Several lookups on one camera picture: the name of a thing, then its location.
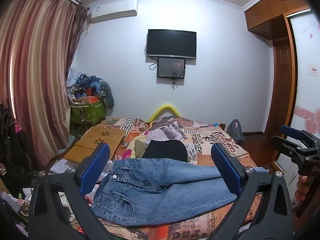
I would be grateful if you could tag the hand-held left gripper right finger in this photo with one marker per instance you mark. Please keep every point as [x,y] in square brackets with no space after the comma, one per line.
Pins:
[226,166]

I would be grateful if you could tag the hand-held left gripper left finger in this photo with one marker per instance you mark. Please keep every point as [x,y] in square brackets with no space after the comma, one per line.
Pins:
[96,166]

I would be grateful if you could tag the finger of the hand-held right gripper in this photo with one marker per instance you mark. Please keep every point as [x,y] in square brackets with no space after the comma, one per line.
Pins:
[285,145]
[291,130]

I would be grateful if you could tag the blue denim pants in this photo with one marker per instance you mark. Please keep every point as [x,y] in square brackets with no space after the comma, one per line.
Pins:
[150,187]

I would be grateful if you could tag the person's right hand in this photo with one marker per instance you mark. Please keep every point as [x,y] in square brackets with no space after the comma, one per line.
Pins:
[302,188]

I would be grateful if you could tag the wooden folding lap table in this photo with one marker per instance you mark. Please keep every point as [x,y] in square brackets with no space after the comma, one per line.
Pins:
[95,140]

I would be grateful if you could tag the white crumpled cloth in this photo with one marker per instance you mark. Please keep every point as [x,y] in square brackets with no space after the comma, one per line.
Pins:
[62,166]

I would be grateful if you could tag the printed blanket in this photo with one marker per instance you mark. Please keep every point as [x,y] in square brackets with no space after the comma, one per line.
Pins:
[212,135]

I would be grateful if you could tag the grey bag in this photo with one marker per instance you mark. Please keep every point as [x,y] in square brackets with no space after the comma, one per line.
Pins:
[235,130]

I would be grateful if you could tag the wooden door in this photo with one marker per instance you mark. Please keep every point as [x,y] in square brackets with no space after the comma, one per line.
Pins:
[283,87]

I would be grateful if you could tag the olive green cloth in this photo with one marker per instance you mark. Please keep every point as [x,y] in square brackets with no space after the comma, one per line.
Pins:
[140,148]

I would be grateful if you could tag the green storage box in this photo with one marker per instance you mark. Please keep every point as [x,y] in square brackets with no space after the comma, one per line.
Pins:
[87,111]

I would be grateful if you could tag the black folded cloth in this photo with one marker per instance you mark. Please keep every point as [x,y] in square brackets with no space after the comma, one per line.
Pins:
[165,150]

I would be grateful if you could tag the pile of colourful clothes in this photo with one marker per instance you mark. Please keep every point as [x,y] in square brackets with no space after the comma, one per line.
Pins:
[92,85]

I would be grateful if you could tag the yellow foam tube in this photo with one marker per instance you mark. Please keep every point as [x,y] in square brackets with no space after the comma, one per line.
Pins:
[166,105]

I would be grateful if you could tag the dark hanging clothes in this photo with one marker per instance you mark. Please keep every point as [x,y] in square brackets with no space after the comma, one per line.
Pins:
[12,140]

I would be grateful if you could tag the striped pink curtain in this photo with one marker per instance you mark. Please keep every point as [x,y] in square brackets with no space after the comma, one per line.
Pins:
[37,67]

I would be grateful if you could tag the wooden overhead cabinet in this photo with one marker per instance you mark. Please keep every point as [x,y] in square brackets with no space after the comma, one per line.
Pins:
[270,12]

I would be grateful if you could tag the white air conditioner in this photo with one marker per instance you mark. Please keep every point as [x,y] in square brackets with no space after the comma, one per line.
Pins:
[113,10]

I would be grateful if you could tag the wooden bed post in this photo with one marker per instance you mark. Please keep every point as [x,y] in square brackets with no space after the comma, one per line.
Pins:
[222,126]

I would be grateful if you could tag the small black wall monitor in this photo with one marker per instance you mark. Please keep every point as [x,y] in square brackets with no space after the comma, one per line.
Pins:
[171,67]

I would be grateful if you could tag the black wall television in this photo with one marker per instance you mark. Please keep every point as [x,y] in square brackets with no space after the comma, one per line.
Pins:
[171,42]

